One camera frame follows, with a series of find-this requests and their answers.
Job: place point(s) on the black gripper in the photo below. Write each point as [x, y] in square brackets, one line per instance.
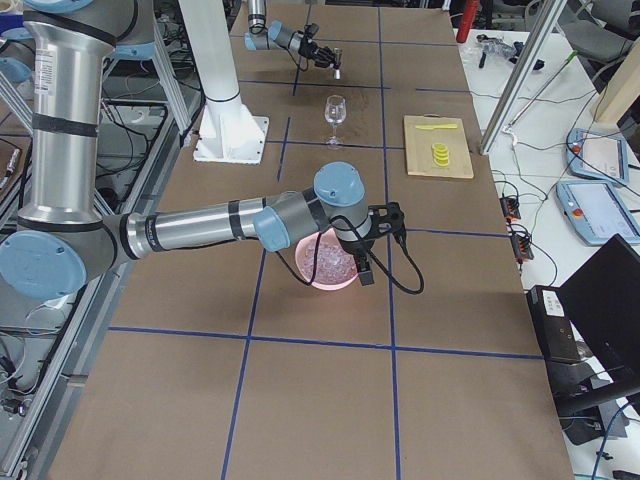
[356, 246]
[306, 49]

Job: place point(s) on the steel double jigger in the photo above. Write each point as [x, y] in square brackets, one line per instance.
[337, 53]

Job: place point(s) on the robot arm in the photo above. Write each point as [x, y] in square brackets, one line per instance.
[299, 44]
[62, 242]

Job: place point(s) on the clear ice cubes pile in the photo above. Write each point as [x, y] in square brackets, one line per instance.
[333, 265]

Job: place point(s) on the clear wine glass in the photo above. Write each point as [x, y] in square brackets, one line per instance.
[335, 114]

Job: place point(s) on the pink bowl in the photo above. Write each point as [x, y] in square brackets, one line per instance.
[329, 238]

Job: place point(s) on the yellow plastic knife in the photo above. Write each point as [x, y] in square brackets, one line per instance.
[432, 127]

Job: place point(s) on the bamboo cutting board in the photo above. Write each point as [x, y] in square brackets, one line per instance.
[419, 154]

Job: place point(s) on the red fire extinguisher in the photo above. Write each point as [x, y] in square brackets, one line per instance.
[467, 20]

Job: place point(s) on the clear plastic bag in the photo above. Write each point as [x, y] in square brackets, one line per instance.
[485, 46]

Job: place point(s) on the black device box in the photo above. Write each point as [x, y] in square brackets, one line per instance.
[553, 329]

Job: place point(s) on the near blue teach pendant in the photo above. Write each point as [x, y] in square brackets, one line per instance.
[596, 211]

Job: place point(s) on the blue teach pendant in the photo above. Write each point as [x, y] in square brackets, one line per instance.
[594, 155]
[596, 211]

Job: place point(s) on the black monitor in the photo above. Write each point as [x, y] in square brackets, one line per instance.
[601, 299]

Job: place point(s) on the far blue teach pendant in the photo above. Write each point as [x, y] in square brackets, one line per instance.
[594, 155]

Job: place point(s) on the wooden plank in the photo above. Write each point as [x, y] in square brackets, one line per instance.
[621, 91]

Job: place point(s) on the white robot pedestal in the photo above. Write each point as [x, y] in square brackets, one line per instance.
[228, 132]

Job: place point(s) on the green handled reach grabber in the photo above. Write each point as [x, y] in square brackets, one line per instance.
[508, 128]

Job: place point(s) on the aluminium frame post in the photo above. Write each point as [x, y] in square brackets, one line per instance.
[547, 18]

